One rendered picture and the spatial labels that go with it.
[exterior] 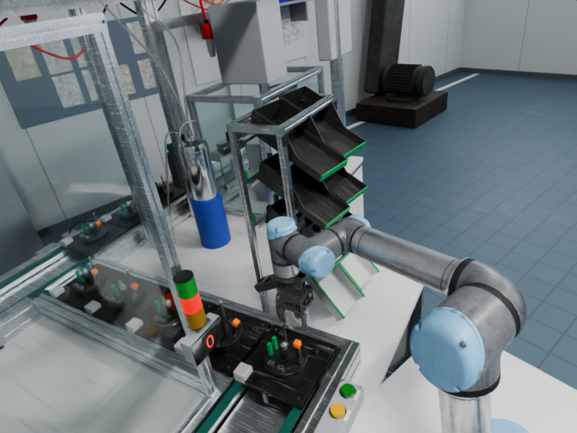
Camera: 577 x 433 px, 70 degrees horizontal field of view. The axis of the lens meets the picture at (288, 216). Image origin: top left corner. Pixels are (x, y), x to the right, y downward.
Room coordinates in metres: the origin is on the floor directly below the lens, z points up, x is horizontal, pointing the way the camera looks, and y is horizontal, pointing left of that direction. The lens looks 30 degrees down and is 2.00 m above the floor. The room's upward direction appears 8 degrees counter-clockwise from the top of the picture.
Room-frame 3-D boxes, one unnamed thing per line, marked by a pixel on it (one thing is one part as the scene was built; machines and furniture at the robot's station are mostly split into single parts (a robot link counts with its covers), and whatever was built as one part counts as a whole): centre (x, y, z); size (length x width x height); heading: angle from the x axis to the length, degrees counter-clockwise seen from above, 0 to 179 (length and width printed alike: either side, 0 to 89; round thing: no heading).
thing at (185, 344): (0.81, 0.27, 1.29); 0.12 x 0.05 x 0.25; 146
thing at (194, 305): (0.81, 0.27, 1.34); 0.05 x 0.05 x 0.05
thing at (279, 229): (0.87, 0.02, 1.43); 0.09 x 0.08 x 0.11; 35
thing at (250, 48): (2.28, 0.04, 1.50); 0.38 x 0.21 x 0.88; 56
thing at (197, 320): (0.81, 0.27, 1.29); 0.05 x 0.05 x 0.05
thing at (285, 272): (0.88, 0.02, 1.36); 0.08 x 0.08 x 0.05
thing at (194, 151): (1.84, 0.40, 1.32); 0.14 x 0.14 x 0.38
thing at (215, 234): (1.84, 0.40, 1.00); 0.16 x 0.16 x 0.27
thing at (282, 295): (0.87, 0.02, 1.27); 0.09 x 0.08 x 0.12; 56
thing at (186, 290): (0.81, 0.27, 1.39); 0.05 x 0.05 x 0.05
